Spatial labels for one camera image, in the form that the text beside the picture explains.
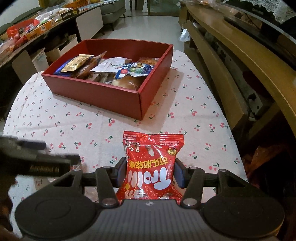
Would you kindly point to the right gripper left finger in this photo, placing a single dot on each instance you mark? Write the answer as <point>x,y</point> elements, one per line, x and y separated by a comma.
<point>106,175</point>

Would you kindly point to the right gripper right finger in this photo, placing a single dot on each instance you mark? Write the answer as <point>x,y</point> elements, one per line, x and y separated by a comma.
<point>193,176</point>

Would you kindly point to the red cola candy packet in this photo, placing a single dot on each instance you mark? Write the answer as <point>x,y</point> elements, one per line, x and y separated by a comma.
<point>150,160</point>

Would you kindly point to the steamed cake snack packet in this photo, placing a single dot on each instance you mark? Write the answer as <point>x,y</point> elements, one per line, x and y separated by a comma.
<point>128,82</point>

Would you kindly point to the blue coconut snack packet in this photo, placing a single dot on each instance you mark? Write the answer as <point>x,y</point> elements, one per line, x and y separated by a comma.
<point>134,69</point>

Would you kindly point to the gold snack packet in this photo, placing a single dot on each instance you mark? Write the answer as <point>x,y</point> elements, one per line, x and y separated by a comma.
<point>76,63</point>

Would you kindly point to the green white snack packet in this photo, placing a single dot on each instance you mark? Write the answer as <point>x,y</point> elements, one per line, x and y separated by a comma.
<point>84,71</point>

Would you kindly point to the cherry print tablecloth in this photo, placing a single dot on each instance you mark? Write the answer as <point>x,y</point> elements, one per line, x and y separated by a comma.
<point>183,104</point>

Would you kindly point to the red cardboard box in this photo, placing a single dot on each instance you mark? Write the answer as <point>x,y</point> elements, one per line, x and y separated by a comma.
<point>131,103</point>

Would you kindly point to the grey coffee table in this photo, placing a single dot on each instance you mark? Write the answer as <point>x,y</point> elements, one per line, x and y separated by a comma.
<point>19,50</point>

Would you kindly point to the red plastic basin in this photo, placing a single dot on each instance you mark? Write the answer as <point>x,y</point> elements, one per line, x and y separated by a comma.
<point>11,31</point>

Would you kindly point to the white storage bin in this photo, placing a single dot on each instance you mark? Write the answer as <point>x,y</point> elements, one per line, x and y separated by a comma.
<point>57,52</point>

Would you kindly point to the orange flat box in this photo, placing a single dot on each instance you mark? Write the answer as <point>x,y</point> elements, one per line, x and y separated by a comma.
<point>40,30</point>

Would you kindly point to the orange basket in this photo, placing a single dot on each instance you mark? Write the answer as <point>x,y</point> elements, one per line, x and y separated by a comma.
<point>76,4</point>

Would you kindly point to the white lace cover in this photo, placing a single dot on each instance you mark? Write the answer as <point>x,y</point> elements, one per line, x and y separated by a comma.
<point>281,11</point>

